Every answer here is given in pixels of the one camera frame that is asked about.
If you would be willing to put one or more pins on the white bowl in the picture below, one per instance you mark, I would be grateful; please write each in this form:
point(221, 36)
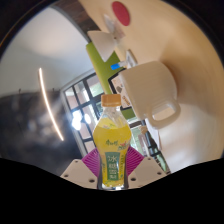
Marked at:
point(101, 43)

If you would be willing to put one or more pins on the flat round red coaster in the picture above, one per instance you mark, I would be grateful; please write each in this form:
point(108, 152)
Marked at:
point(120, 13)

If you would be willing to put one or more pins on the long curved ceiling light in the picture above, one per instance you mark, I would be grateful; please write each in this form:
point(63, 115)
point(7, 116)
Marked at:
point(48, 103)

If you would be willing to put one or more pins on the black pendant lamps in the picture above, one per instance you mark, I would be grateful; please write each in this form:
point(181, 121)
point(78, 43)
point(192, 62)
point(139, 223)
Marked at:
point(76, 121)

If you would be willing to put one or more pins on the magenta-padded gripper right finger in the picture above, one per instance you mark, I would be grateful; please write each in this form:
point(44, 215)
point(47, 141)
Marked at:
point(145, 170)

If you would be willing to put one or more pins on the black tablet with pictures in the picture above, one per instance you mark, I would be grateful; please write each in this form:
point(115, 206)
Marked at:
point(116, 85)

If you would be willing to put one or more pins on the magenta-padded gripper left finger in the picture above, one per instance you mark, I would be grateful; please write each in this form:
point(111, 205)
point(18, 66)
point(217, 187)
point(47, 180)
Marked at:
point(78, 171)

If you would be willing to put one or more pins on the yellow drink bottle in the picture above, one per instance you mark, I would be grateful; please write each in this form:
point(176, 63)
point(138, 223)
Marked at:
point(111, 135)

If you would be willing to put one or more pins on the white ribbed mug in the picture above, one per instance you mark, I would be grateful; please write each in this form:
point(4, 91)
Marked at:
point(148, 88)

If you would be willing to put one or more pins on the small white card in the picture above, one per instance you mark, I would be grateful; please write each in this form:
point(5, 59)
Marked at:
point(131, 59)

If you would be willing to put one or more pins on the blue-capped glue stick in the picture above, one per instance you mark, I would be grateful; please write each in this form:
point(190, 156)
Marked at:
point(116, 66)

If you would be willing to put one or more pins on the green upholstered bench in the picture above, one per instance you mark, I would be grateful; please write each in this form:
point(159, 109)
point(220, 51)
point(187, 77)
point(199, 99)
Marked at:
point(101, 71)

